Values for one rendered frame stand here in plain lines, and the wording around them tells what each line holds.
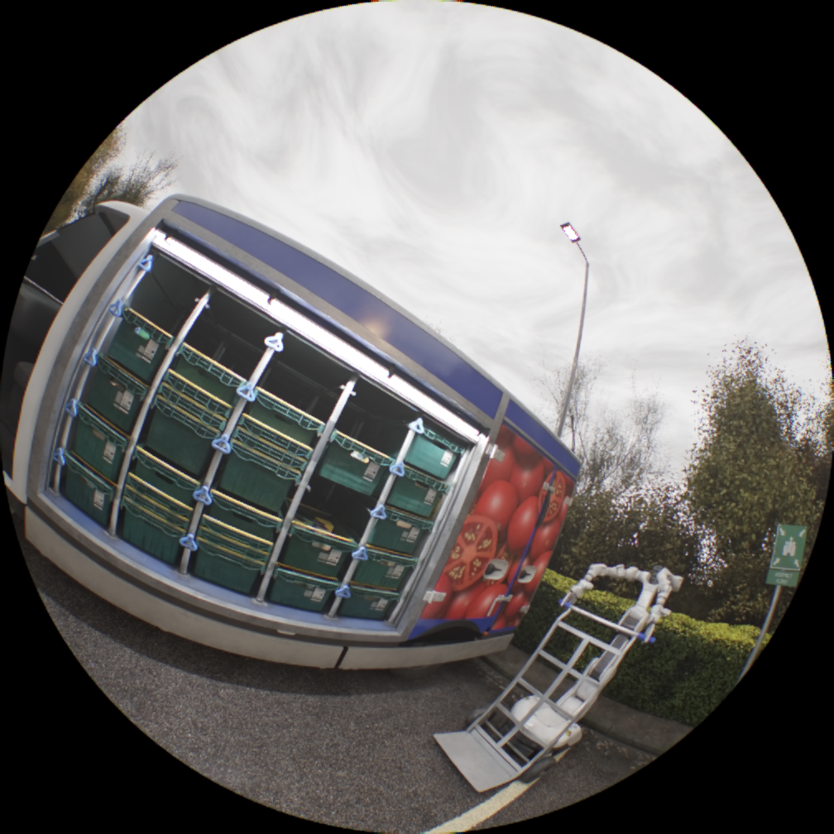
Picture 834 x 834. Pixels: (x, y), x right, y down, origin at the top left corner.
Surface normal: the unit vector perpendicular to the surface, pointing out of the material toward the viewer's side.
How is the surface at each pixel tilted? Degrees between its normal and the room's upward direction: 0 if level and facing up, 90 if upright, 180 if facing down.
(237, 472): 92
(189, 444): 97
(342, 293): 90
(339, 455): 94
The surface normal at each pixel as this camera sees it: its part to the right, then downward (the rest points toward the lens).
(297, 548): 0.48, 0.11
